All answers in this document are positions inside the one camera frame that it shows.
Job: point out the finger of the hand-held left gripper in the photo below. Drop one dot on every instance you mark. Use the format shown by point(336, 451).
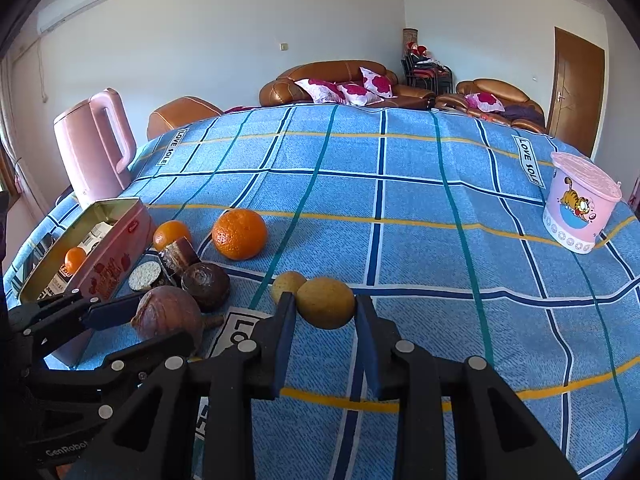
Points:
point(112, 312)
point(150, 355)

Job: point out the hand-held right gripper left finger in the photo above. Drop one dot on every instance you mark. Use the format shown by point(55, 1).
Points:
point(284, 345)

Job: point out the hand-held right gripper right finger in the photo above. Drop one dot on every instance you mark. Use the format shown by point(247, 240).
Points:
point(368, 350)

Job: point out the dark fruit half speckled face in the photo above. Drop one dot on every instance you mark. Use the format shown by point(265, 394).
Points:
point(145, 275)

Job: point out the pink tin box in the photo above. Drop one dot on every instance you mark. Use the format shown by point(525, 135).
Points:
point(107, 260)

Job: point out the larger yellow-brown fruit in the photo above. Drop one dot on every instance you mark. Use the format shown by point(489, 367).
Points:
point(325, 302)

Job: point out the small yellow-brown fruit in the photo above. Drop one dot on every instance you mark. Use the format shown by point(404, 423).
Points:
point(285, 282)

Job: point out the small orange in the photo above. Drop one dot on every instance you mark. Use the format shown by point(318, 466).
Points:
point(75, 260)
point(172, 233)

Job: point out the dark brown fruit piece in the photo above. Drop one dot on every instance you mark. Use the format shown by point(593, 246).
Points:
point(177, 258)

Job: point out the dark brown passion fruit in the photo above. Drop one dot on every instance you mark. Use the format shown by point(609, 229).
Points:
point(206, 285)

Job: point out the large orange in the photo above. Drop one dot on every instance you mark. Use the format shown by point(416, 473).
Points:
point(239, 234)

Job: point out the blue plaid blanket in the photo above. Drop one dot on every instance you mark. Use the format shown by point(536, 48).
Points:
point(400, 210)

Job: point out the pink electric kettle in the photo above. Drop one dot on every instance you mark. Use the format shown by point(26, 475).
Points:
point(90, 160)

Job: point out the brown leather ottoman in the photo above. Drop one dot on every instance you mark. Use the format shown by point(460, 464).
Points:
point(180, 112)

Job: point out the pink cartoon cat bucket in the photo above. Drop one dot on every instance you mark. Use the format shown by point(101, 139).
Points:
point(580, 205)

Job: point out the white pillow red flowers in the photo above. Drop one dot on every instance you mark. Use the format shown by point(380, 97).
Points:
point(485, 101)
point(377, 82)
point(356, 93)
point(320, 89)

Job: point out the stack of dark chairs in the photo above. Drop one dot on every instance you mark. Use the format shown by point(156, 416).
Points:
point(427, 77)

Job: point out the brown leather sofa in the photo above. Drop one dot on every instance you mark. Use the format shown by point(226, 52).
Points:
point(330, 69)

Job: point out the purple cloth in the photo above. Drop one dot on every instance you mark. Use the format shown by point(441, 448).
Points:
point(522, 111)

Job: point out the brown leather armchair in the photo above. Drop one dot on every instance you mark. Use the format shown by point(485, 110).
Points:
point(492, 87)

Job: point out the white air conditioner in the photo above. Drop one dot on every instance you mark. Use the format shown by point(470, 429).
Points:
point(75, 2)

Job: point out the brown wooden door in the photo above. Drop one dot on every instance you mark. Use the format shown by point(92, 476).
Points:
point(575, 90)

